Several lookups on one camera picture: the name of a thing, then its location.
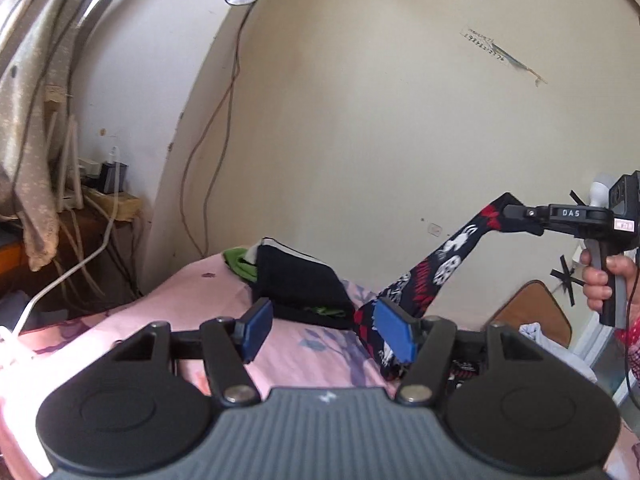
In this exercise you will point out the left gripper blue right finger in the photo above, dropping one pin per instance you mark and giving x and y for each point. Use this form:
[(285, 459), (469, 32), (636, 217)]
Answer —
[(423, 344)]

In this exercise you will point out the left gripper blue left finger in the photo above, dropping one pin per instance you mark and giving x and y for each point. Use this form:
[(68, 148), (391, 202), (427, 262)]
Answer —
[(228, 344)]

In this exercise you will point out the navy red patterned sweater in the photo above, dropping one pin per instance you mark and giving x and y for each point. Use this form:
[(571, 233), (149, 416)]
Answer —
[(416, 289)]

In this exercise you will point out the pink floral bed sheet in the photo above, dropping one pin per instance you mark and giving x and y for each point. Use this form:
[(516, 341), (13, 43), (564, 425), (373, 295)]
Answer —
[(143, 410)]

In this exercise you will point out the white lamp with power strip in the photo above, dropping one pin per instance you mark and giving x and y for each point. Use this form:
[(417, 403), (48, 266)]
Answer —
[(600, 190)]

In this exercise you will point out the green garment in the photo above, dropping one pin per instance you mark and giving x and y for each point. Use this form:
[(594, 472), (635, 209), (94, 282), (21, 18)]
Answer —
[(235, 259)]

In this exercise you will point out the black folded garment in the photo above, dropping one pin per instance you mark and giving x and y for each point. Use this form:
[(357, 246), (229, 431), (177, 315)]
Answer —
[(301, 288)]

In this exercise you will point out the brown mesh cushion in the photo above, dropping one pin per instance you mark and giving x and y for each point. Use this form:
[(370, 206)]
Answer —
[(534, 303)]

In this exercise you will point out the white folded garment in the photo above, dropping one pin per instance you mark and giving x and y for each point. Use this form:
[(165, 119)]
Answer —
[(533, 331)]

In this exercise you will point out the white wifi router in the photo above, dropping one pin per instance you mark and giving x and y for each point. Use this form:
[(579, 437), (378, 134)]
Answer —
[(62, 150)]

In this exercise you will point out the beige floral curtain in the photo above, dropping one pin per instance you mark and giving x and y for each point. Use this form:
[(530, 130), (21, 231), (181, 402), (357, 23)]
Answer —
[(37, 40)]

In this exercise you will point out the black tape cross on wall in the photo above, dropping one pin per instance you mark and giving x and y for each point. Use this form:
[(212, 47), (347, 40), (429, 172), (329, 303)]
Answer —
[(567, 279)]

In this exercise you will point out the small wall sticker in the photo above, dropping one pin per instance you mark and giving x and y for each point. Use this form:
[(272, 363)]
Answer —
[(435, 229)]

